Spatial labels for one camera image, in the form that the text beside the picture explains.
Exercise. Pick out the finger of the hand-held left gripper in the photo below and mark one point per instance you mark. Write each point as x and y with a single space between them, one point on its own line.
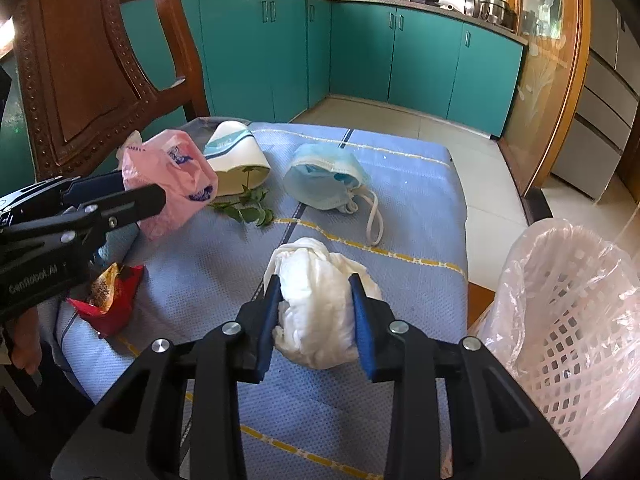
95 187
142 202

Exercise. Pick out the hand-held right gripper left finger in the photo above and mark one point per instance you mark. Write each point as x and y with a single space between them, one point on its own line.
270 307

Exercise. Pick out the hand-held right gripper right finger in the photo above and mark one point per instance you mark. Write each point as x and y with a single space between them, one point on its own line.
363 332

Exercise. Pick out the white paper cup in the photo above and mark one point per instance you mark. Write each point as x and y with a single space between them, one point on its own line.
235 155

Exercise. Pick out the carved wooden chair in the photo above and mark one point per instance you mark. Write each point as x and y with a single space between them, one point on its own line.
75 60

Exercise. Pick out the person's left hand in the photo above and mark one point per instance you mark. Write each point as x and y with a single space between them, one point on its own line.
27 345

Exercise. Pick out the steel stock pot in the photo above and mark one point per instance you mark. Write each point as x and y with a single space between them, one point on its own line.
495 10

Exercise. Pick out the white tissue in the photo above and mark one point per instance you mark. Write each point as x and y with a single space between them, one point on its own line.
315 305

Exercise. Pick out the blue face mask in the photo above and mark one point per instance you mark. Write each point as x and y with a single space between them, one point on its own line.
320 175

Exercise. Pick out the white lattice waste basket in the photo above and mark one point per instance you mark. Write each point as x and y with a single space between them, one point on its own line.
520 270
575 355

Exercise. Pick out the teal kitchen cabinets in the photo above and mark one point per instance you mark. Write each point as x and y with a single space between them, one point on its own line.
250 50

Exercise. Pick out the green leafy twig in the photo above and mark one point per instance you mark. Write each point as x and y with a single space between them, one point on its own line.
250 212

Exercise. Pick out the red snack wrapper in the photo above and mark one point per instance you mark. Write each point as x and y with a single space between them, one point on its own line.
115 305

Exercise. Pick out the blue woven tablecloth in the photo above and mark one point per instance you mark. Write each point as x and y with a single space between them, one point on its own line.
400 210

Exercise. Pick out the silver refrigerator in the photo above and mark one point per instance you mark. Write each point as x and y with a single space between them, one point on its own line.
605 110

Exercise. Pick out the pink plastic packet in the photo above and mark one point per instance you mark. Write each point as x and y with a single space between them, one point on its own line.
170 175

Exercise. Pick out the wooden framed glass door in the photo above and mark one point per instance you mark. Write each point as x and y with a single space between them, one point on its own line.
545 60

